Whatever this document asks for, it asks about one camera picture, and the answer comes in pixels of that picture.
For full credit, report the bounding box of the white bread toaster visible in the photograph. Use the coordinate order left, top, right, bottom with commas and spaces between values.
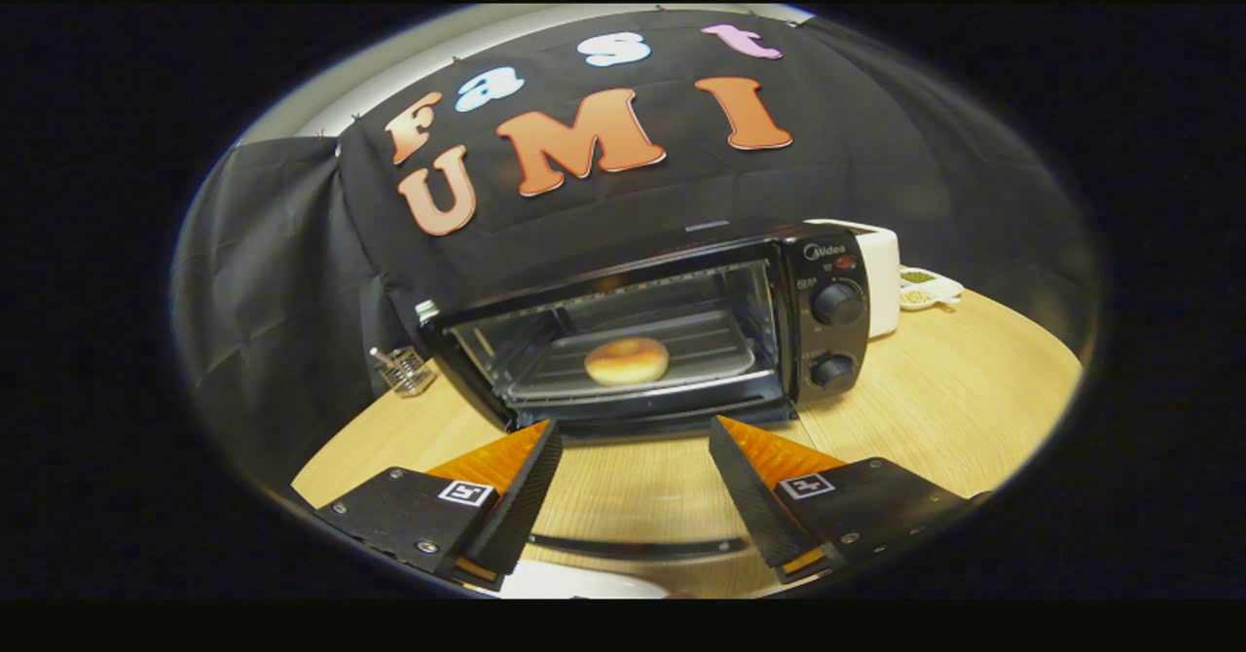
806, 219, 901, 340

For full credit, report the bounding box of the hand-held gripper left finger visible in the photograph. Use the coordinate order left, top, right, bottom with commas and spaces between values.
313, 418, 564, 593

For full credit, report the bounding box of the black backdrop cloth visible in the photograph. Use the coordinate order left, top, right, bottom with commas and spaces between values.
170, 8, 1101, 497

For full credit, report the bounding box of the wire mesh basket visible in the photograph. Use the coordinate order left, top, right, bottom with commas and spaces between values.
370, 345, 437, 398

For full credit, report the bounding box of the metal oven tray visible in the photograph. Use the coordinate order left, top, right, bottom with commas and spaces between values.
506, 309, 760, 402

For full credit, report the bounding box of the white dish with green contents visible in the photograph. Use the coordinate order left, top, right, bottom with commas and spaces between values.
898, 266, 965, 312

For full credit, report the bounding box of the white plate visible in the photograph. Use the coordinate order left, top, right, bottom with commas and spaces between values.
496, 561, 671, 599

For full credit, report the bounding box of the black toaster oven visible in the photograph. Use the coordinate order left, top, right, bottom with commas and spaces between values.
419, 222, 872, 563

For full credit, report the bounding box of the glazed brown donut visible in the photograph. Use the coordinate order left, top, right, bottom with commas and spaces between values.
584, 338, 671, 386

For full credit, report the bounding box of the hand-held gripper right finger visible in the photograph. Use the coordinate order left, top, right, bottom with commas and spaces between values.
708, 416, 994, 585

